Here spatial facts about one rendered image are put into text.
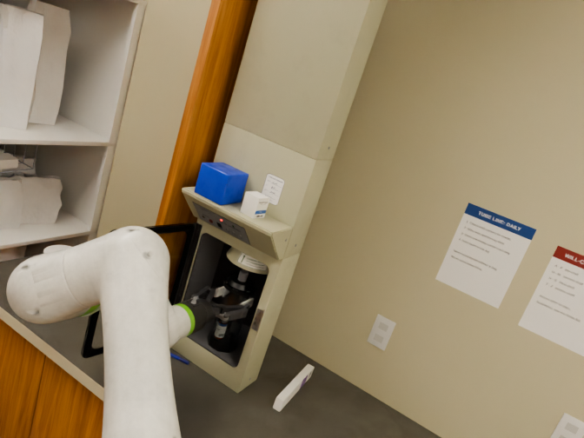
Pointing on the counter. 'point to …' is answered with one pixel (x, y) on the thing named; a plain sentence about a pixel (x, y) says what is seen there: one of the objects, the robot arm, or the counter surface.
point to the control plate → (222, 222)
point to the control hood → (268, 228)
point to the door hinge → (188, 262)
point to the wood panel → (206, 102)
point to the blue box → (221, 182)
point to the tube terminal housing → (242, 378)
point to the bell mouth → (246, 262)
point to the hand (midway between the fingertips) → (235, 296)
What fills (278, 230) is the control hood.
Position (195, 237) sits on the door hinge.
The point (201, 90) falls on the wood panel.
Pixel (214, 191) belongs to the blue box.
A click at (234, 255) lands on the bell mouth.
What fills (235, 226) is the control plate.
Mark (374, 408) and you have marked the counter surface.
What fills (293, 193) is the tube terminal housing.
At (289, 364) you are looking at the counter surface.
